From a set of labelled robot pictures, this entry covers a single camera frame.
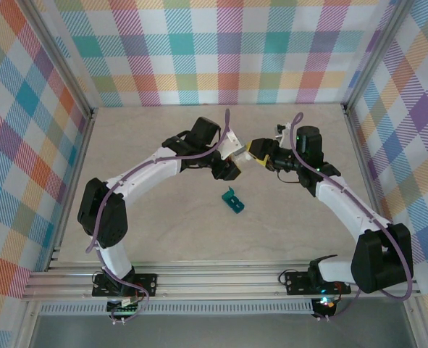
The small electronics board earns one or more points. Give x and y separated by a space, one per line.
326 304
126 307

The long aluminium mounting rail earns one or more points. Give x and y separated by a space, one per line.
217 282

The aluminium frame post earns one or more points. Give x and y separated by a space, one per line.
67 58
371 54
416 322
27 326

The aluminium side rail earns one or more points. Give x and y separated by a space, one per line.
362 163
79 163

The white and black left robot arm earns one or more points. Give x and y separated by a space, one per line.
145 174

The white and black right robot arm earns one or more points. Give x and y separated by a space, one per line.
344 206

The teal weekly pill organizer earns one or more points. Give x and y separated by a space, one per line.
233 204

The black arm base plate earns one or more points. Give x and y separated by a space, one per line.
148 284
297 282

